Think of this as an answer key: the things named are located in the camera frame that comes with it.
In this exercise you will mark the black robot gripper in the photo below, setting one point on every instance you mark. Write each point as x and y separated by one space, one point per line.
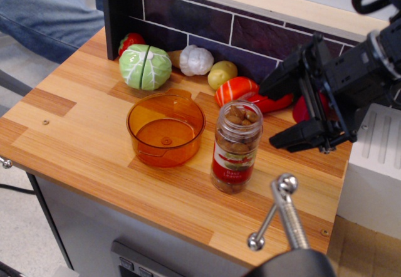
349 83

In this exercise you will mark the clear almond jar red label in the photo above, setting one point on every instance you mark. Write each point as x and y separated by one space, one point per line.
238 131

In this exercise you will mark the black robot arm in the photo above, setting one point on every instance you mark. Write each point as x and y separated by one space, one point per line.
316 53

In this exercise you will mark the orange transparent plastic pot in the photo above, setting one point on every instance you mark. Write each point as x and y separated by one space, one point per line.
166 128

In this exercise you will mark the red toy chili pepper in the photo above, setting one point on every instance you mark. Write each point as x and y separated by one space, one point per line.
266 104

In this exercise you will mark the orange toy salmon slice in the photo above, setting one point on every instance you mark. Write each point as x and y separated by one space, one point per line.
238 88

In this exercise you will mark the yellow toy potato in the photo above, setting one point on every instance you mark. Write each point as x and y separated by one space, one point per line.
221 72

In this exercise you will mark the white toy sink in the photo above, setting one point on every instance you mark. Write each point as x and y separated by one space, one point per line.
371 192

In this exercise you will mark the white toy garlic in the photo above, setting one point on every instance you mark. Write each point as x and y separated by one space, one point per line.
192 60

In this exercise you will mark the green toy cabbage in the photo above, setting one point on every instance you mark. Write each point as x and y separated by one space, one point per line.
145 67

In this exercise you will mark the red toy strawberry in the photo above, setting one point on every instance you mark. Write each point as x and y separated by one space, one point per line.
128 40

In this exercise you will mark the grey toy stove cabinet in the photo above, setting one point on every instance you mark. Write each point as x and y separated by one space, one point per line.
96 240

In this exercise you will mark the person leg in jeans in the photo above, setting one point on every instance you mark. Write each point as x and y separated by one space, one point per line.
53 29

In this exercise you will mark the metal clamp screw handle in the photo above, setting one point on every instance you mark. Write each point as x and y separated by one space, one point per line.
282 189

